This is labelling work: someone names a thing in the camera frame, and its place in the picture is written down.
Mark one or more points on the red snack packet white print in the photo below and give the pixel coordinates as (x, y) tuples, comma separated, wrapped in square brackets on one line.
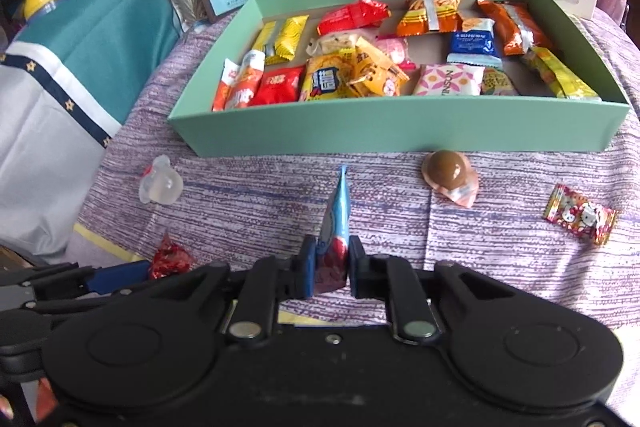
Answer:
[(277, 84)]

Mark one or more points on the teal white cloth bag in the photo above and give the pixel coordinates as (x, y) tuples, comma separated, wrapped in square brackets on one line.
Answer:
[(100, 22)]

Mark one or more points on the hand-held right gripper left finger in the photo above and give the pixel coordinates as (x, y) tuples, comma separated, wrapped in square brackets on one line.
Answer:
[(309, 267)]

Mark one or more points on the brown chocolate jelly cup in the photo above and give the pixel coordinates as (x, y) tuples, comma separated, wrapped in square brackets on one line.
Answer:
[(445, 169)]

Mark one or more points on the cat print candy packet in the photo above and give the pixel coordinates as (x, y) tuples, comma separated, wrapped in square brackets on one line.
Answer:
[(582, 214)]

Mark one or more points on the purple striped blanket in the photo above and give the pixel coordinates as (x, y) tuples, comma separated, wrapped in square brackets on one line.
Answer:
[(250, 207)]

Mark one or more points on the clear jelly cup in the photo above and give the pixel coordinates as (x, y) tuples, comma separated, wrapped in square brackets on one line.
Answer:
[(160, 184)]

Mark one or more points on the thin yellow stick packet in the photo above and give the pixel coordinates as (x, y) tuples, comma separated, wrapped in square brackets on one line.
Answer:
[(265, 37)]

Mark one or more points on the red white stick packet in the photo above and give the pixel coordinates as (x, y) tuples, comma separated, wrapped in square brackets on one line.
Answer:
[(247, 79), (224, 87)]

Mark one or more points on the orange yellow snack packet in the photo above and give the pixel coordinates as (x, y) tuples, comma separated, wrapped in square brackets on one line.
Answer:
[(425, 12)]

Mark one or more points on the green cardboard box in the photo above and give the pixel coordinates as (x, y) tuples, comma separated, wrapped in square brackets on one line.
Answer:
[(400, 127)]

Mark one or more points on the blue red candy packet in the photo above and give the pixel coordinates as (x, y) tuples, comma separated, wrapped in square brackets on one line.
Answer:
[(336, 227)]

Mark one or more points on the pink candy packet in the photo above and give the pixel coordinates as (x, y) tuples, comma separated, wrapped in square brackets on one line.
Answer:
[(395, 49)]

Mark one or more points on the yellow snack packet dark label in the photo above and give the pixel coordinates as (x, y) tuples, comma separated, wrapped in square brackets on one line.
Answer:
[(322, 79)]

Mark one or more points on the pink patterned snack packet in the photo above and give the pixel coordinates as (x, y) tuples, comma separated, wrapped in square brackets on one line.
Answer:
[(445, 79)]

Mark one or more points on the green yellow patterned packet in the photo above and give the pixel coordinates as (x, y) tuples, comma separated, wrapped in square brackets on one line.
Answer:
[(497, 82)]

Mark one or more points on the blue white snack packet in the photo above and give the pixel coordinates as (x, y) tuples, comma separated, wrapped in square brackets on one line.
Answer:
[(472, 44)]

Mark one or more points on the yellow green snack packet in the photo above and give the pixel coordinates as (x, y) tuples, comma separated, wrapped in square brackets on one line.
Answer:
[(560, 77)]

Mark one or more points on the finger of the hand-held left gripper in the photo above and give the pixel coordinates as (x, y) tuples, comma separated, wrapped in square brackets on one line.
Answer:
[(120, 279)]

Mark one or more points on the orange snack packet silver seam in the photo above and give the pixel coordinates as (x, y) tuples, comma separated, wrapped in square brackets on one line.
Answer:
[(520, 32)]

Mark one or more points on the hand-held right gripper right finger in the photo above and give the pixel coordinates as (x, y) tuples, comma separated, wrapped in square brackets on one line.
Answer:
[(357, 272)]

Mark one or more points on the red foil candy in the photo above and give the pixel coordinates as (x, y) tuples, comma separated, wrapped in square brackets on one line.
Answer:
[(170, 259)]

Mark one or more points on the small yellow snack packet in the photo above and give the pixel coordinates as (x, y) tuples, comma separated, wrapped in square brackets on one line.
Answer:
[(290, 37)]

